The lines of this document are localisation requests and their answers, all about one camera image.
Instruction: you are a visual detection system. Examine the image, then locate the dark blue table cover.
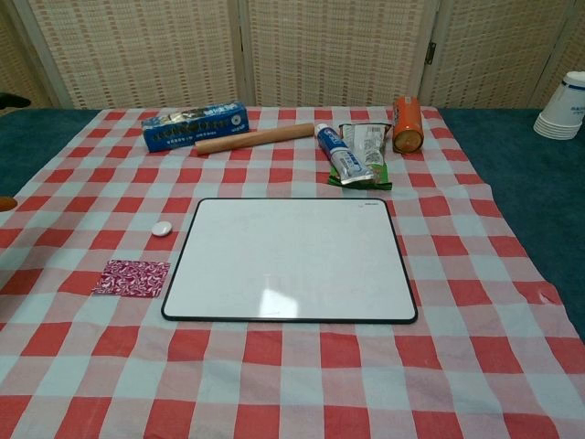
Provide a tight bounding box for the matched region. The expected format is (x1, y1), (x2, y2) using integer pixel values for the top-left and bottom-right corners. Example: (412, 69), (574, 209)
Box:
(0, 107), (585, 345)

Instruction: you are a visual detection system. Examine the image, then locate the wooden rolling pin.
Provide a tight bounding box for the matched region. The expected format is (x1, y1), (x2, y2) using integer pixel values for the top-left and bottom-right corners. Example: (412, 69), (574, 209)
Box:
(194, 122), (317, 158)

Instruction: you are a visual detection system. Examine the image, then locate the blue white toothpaste tube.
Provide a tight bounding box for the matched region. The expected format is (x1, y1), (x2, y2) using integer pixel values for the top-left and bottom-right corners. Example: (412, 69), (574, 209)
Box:
(314, 123), (376, 187)

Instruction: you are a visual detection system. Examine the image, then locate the red white checkered tablecloth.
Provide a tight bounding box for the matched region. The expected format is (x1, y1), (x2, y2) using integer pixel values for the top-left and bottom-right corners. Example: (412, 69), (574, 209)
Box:
(0, 105), (585, 439)

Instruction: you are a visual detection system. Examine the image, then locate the beige woven folding screen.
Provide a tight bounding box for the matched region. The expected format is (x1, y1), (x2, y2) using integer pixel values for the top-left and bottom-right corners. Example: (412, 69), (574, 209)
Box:
(0, 0), (585, 112)

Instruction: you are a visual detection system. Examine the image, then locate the blue cling wrap box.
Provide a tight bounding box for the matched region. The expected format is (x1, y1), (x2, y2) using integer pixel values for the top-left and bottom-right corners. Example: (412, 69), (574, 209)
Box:
(141, 102), (250, 155)

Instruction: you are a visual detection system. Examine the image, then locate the green snack packet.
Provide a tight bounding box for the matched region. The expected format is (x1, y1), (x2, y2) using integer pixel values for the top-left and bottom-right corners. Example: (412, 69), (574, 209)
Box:
(327, 123), (394, 191)

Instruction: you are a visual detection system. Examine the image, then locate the white paper cup stack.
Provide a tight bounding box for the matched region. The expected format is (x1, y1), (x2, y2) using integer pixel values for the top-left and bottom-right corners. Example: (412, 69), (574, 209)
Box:
(532, 70), (585, 141)

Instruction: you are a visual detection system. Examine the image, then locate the white tray board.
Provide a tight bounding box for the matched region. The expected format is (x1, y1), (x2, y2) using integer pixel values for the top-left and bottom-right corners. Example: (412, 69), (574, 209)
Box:
(160, 198), (419, 325)

